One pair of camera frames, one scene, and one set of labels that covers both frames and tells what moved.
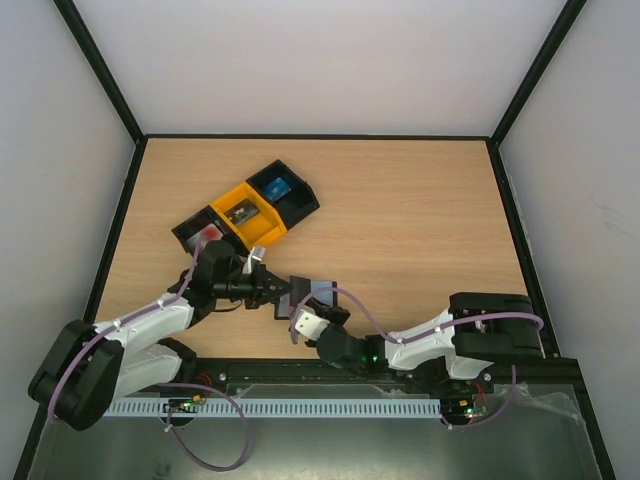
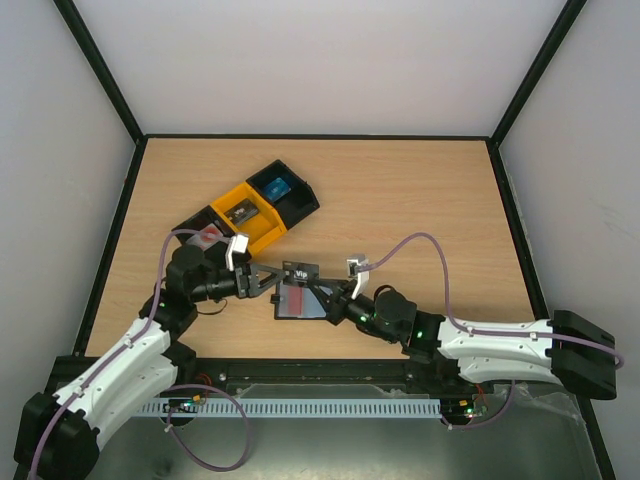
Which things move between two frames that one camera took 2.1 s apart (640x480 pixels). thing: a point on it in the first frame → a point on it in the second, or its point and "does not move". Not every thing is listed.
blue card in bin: [277, 189] does not move
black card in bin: [241, 211] does not move
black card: [299, 289] → [300, 271]
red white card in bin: [210, 234] does not move
